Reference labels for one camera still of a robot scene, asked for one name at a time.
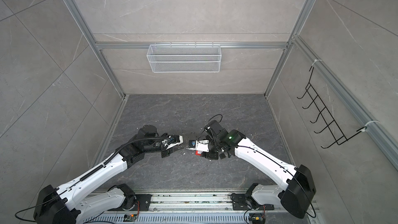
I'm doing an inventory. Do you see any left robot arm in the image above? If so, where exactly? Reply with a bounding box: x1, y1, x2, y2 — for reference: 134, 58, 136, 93
31, 125, 183, 224

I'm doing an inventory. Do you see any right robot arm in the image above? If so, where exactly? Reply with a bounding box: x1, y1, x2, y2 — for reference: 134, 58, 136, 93
188, 119, 316, 219

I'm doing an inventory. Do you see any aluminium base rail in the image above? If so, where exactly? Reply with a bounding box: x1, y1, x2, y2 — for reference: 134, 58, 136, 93
135, 188, 246, 216

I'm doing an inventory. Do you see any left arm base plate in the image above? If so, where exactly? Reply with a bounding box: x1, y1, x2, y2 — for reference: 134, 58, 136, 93
109, 194, 152, 211

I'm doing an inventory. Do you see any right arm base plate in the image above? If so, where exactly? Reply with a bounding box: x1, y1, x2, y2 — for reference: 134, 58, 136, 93
230, 193, 275, 211

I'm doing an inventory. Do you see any white wire mesh basket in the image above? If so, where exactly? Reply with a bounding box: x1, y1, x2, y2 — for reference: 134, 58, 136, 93
147, 44, 222, 73

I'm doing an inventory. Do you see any black wire hook rack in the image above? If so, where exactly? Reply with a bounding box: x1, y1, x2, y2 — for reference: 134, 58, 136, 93
296, 66, 367, 149

